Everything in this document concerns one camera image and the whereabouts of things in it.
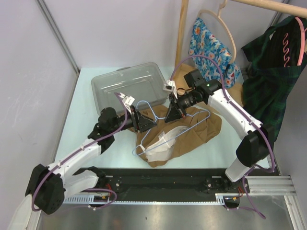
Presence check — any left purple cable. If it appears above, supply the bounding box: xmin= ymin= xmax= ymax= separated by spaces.
xmin=31 ymin=92 xmax=134 ymax=213

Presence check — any blue wire hanger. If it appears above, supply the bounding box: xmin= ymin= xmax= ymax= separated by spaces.
xmin=132 ymin=100 xmax=211 ymax=156

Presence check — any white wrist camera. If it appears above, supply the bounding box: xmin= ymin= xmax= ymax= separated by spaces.
xmin=163 ymin=80 xmax=177 ymax=98
xmin=119 ymin=92 xmax=135 ymax=114

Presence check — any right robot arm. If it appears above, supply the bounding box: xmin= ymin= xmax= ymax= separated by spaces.
xmin=164 ymin=69 xmax=274 ymax=192

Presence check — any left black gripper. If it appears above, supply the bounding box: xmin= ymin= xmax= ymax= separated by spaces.
xmin=109 ymin=105 xmax=157 ymax=134

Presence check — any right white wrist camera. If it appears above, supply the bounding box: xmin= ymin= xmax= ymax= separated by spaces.
xmin=163 ymin=80 xmax=177 ymax=98

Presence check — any green plaid garment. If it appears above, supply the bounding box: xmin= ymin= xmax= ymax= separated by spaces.
xmin=242 ymin=16 xmax=307 ymax=137

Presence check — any pink plastic hanger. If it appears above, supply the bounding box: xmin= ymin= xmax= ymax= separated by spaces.
xmin=282 ymin=16 xmax=307 ymax=67

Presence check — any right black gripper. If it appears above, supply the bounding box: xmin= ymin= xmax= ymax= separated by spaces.
xmin=165 ymin=89 xmax=202 ymax=123

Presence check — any tan garment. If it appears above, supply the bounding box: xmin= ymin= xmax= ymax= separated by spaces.
xmin=130 ymin=104 xmax=223 ymax=168

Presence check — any blue floral skirt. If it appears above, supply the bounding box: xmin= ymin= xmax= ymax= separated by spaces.
xmin=188 ymin=17 xmax=241 ymax=88

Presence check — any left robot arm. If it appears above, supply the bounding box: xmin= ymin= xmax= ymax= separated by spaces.
xmin=25 ymin=106 xmax=157 ymax=215

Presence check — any beige wooden hanger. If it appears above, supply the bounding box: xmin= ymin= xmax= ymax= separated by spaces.
xmin=198 ymin=0 xmax=237 ymax=65

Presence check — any clear plastic tray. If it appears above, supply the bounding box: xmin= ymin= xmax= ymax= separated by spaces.
xmin=91 ymin=62 xmax=168 ymax=114

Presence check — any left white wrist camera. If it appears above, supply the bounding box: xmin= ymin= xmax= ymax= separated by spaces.
xmin=119 ymin=92 xmax=135 ymax=114

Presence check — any wooden clothes rack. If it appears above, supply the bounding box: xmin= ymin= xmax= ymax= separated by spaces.
xmin=170 ymin=0 xmax=307 ymax=81

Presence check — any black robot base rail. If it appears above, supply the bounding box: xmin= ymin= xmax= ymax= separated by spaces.
xmin=94 ymin=168 xmax=250 ymax=207

